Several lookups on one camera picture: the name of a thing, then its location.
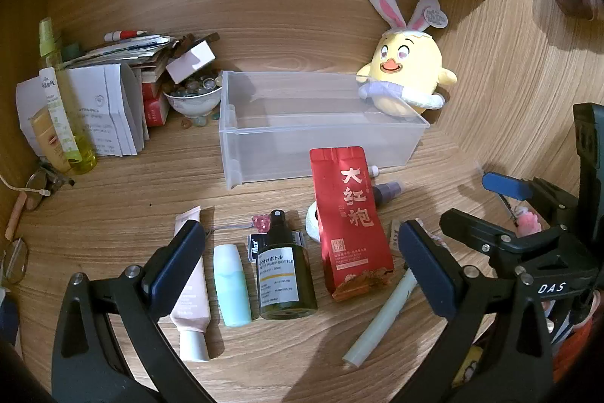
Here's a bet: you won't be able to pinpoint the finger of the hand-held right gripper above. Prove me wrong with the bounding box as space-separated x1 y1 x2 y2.
439 208 521 265
482 171 580 225

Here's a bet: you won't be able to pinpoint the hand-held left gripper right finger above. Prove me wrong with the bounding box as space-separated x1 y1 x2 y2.
399 219 555 403

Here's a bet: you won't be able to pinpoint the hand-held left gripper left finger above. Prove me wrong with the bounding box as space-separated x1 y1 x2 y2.
52 219 208 403

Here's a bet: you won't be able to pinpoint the pink braided hair tie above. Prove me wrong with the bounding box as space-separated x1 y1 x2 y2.
513 207 542 238

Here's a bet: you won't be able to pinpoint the mint green bottle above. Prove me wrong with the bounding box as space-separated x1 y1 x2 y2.
212 244 253 328

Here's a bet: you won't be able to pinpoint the pale green stick tube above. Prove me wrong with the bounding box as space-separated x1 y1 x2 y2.
342 268 418 367

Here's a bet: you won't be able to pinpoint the red tea packet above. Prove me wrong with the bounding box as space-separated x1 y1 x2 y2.
309 147 396 302

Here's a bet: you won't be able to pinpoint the clear plastic storage bin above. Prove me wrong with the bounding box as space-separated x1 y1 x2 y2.
218 70 430 190

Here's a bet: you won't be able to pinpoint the small striped packet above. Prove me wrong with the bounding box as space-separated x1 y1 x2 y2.
388 218 407 253

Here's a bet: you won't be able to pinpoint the pink cream tube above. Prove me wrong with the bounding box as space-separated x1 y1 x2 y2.
170 205 211 363

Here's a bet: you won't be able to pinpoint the dark green pump bottle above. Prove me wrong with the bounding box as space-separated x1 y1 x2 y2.
255 209 318 321

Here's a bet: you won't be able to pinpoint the yellow printed packet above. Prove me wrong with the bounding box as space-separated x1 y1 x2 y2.
452 346 484 387

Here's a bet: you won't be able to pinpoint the red boxes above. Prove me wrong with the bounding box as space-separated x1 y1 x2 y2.
142 70 171 128

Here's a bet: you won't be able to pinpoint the yellow chick plush toy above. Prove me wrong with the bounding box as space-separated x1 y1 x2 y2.
356 0 458 118

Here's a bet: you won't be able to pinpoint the white bowl of glass stones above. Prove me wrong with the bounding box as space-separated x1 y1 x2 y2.
163 70 223 119

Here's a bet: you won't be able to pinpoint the folded white paper leaflets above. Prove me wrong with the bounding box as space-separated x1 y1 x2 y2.
15 63 148 158

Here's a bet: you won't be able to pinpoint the tan pencil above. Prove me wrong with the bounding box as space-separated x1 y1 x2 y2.
5 190 30 242

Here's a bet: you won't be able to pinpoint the tan sunscreen bottle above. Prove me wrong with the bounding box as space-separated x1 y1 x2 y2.
31 105 72 173

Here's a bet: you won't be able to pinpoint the yellow-green spray bottle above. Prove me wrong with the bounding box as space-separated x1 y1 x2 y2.
38 17 98 176

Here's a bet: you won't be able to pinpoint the small white cardboard box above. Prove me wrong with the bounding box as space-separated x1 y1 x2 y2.
165 42 214 83

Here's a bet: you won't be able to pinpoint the stack of books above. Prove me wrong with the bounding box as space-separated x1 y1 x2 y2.
63 34 180 71

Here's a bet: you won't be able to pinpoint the red white marker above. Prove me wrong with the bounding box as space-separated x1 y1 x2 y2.
104 30 148 42

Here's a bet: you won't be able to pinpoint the dark frame eyeglasses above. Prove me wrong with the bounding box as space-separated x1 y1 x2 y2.
23 167 76 211

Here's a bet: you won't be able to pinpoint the thin frame eyeglasses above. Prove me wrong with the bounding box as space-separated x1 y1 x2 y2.
0 235 31 287

